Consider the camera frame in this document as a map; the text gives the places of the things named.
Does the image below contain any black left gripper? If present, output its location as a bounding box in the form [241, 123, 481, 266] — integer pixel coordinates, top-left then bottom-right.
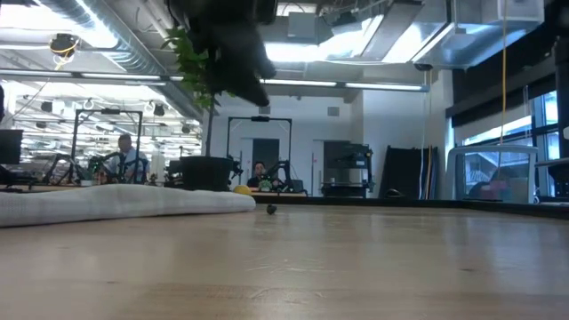
[171, 0, 277, 107]

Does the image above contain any long ceiling light strip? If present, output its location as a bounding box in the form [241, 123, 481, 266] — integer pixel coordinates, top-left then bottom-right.
[261, 77, 430, 92]

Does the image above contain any green leafy plant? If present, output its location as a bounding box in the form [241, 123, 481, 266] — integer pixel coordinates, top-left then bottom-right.
[162, 26, 236, 157]

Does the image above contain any person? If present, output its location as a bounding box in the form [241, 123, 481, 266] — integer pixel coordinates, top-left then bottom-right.
[246, 160, 273, 189]
[106, 132, 150, 184]

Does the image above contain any black equipment cabinet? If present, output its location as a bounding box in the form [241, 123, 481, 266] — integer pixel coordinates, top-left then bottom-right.
[320, 140, 374, 198]

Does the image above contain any black leaning panel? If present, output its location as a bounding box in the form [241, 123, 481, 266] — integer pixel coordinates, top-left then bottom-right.
[381, 145, 440, 200]

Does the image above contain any black yellow ceiling reel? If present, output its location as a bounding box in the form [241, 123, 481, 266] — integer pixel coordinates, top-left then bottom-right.
[48, 33, 82, 58]

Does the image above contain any white plaid cloth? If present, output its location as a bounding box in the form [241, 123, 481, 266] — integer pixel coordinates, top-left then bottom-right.
[0, 183, 257, 228]

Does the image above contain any dark computer monitor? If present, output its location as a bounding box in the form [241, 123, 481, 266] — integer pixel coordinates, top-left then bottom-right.
[0, 128, 24, 165]

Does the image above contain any black desk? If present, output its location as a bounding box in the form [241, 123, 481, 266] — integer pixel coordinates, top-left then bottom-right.
[535, 157, 569, 199]

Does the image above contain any black stand pole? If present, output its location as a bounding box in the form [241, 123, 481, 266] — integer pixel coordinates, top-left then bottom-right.
[554, 35, 569, 156]

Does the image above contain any yellow hanging cable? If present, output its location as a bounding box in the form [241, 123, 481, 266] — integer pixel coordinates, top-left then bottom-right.
[501, 0, 509, 146]

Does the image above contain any black table frame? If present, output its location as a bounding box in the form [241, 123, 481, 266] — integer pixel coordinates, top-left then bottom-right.
[255, 193, 569, 220]

